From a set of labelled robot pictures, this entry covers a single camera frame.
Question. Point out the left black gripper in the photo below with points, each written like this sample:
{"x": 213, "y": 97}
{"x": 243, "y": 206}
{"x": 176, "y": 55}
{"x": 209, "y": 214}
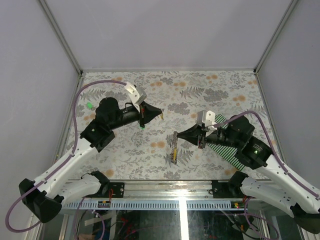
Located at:
{"x": 147, "y": 112}

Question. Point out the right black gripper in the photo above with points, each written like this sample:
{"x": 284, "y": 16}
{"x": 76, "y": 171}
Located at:
{"x": 193, "y": 134}

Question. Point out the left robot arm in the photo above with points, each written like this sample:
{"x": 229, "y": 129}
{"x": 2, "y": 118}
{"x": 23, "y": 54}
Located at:
{"x": 93, "y": 139}

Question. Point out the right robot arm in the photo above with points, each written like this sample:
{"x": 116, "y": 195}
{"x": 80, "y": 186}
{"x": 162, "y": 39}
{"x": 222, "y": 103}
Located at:
{"x": 294, "y": 195}

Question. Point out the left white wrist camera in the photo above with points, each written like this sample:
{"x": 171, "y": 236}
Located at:
{"x": 136, "y": 94}

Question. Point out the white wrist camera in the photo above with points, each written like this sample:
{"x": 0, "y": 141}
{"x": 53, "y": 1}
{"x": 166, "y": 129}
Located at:
{"x": 136, "y": 94}
{"x": 206, "y": 120}

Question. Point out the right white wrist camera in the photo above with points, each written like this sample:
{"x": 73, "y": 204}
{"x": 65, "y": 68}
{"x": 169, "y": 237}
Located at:
{"x": 206, "y": 120}

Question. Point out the aluminium front rail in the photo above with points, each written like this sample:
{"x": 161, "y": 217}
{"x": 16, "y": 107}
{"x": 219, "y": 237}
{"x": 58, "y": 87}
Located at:
{"x": 165, "y": 188}

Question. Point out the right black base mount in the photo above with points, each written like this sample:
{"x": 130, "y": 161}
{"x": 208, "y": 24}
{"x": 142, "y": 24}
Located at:
{"x": 227, "y": 189}

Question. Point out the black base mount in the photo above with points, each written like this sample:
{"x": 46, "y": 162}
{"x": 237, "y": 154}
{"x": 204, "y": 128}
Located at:
{"x": 227, "y": 189}
{"x": 112, "y": 190}

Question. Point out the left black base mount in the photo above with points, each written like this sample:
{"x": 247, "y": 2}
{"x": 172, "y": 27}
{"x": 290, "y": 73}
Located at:
{"x": 112, "y": 190}

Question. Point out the blue slotted cable duct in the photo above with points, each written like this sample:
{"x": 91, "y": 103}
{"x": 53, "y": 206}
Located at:
{"x": 120, "y": 204}

